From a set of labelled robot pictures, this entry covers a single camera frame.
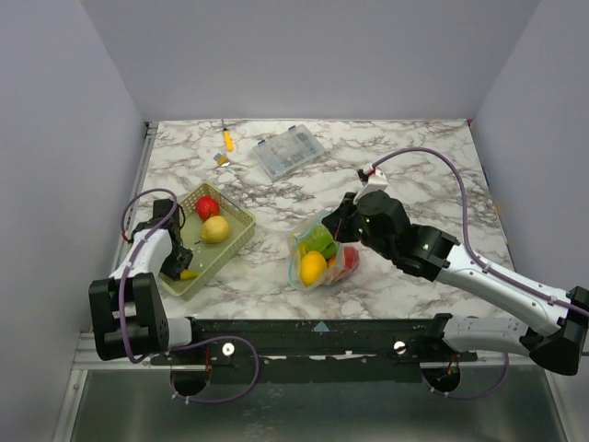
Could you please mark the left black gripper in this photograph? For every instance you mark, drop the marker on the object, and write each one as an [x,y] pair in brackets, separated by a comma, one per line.
[176,269]

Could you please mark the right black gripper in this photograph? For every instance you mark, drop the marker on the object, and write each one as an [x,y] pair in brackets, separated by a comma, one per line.
[343,221]

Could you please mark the yellow toy banana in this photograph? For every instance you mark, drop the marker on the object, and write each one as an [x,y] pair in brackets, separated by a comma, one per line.
[187,275]

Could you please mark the green toy pepper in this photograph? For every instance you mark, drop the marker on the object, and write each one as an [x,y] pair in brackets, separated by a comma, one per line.
[319,239]

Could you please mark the clear zip top bag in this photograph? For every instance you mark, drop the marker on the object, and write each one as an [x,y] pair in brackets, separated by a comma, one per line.
[297,249]

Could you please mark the orange toy fruit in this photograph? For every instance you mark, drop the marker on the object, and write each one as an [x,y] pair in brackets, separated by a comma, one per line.
[312,266]

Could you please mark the red toy apple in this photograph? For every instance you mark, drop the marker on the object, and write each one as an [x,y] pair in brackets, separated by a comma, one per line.
[351,259]

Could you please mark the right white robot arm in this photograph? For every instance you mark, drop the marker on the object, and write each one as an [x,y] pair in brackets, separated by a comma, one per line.
[555,321]

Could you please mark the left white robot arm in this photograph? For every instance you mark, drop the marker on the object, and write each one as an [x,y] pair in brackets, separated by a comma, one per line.
[127,313]

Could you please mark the green perforated plastic basket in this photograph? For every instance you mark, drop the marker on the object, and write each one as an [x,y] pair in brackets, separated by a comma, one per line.
[209,257]

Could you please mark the yellow toy pear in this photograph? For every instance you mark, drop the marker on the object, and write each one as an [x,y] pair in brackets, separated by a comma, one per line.
[215,230]

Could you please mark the red toy pomegranate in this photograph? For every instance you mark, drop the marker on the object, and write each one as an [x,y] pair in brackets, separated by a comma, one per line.
[207,207]

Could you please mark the clear plastic compartment box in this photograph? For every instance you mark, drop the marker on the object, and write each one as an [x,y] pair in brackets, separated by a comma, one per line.
[282,154]

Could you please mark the small yellow metal clip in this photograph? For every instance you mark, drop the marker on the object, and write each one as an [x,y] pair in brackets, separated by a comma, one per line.
[221,160]

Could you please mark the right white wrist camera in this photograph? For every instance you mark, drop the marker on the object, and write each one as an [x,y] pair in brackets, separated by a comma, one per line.
[373,180]

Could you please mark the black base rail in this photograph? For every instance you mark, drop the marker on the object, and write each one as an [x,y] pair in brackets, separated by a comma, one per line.
[313,351]

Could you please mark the yellow handled screwdriver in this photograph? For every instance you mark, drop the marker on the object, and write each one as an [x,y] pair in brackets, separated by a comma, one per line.
[229,144]

